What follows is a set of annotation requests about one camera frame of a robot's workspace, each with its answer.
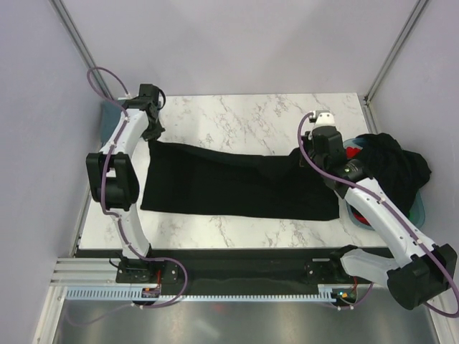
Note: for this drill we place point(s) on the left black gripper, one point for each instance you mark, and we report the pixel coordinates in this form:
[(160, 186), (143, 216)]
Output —
[(153, 135)]

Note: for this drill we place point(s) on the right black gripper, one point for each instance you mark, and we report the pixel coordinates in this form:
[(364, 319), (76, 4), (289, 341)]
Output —
[(308, 140)]

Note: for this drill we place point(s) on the black t shirt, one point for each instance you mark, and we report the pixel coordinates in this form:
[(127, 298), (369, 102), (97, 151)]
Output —
[(185, 179)]

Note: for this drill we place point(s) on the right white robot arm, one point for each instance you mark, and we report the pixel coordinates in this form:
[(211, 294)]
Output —
[(418, 269)]

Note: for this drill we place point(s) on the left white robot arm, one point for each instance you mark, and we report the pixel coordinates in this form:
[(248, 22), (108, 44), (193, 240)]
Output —
[(112, 178)]

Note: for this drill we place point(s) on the red garment in basket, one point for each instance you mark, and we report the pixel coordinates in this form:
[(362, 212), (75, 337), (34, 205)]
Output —
[(353, 152)]

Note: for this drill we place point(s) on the folded blue-grey t shirt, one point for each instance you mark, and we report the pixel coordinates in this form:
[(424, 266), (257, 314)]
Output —
[(110, 118)]

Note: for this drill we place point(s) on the pile of black garments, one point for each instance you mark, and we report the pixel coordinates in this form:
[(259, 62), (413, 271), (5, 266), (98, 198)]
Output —
[(401, 173)]

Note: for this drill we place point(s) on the right aluminium corner post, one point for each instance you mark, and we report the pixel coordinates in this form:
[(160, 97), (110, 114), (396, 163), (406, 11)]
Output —
[(396, 48)]

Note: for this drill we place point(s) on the aluminium corner post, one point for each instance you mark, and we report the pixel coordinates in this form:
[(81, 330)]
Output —
[(77, 39), (396, 48)]

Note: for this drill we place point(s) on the left aluminium corner post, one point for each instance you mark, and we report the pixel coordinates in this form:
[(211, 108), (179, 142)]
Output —
[(77, 39)]

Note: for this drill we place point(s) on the aluminium frame rail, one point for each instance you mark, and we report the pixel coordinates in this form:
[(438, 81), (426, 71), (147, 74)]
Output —
[(85, 270)]

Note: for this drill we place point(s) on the white slotted cable duct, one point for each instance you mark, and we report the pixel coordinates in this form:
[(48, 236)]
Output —
[(144, 294)]

